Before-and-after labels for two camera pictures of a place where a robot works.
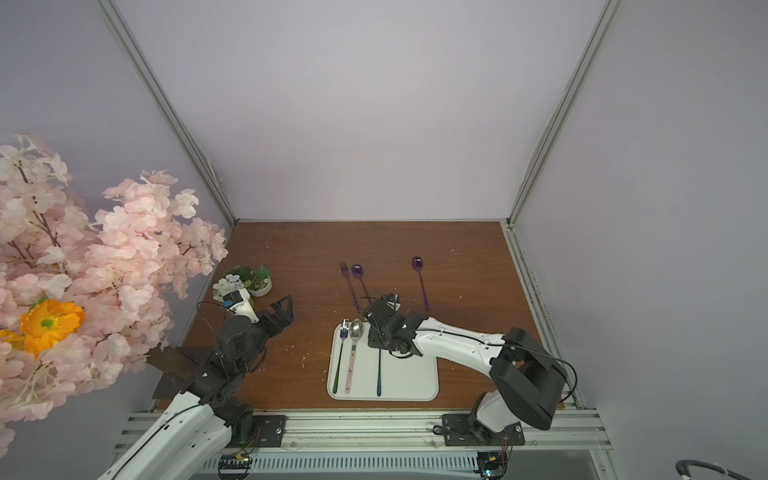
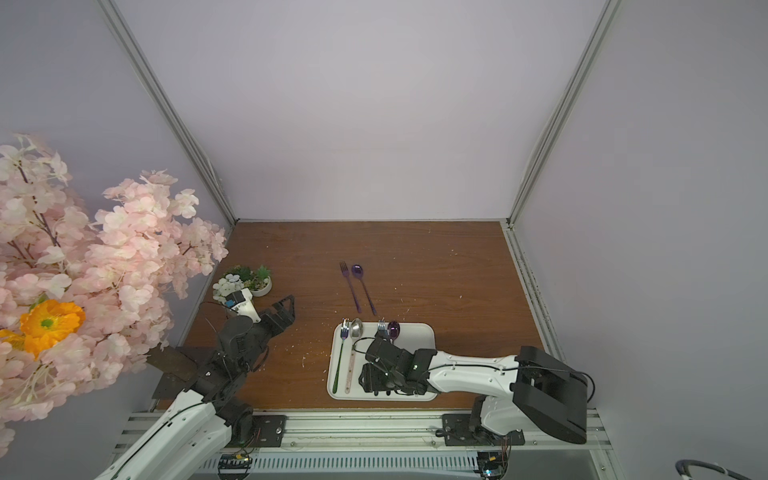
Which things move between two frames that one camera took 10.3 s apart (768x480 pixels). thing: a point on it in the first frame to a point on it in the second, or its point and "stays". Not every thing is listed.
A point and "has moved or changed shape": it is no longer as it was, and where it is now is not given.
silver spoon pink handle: (355, 330) stays
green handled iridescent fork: (344, 330) stays
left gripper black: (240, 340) stays
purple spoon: (418, 263) has moved or changed shape
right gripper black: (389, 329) to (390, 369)
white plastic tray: (357, 371) stays
